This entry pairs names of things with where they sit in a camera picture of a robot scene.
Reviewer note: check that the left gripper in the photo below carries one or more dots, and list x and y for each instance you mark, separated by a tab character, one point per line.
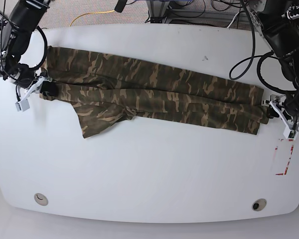
283	105

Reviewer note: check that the table cable grommet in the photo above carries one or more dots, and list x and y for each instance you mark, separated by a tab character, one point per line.
259	205
40	199

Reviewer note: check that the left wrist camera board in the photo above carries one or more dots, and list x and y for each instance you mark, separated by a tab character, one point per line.
290	133

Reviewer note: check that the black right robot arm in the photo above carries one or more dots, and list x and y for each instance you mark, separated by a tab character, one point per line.
16	31

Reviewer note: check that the right table cable grommet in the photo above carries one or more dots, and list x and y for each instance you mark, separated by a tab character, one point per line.
259	205

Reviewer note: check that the camouflage T-shirt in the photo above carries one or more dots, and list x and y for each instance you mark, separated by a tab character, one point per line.
106	89

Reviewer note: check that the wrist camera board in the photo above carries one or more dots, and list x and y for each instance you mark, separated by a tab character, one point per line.
290	133
22	105

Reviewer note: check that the left table cable grommet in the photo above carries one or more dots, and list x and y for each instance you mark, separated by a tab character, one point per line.
40	199

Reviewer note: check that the white power strip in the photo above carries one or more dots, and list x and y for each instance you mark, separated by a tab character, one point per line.
293	12

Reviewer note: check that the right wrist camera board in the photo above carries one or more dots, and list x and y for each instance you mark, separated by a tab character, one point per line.
22	105

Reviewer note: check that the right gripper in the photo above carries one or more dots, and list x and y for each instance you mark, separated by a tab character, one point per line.
25	78

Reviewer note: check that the aluminium frame stand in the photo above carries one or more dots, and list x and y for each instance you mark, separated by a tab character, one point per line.
166	11

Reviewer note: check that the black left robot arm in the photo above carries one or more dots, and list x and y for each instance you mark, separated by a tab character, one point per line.
269	18

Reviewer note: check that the red tape rectangle marking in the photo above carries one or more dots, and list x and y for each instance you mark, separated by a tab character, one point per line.
282	156

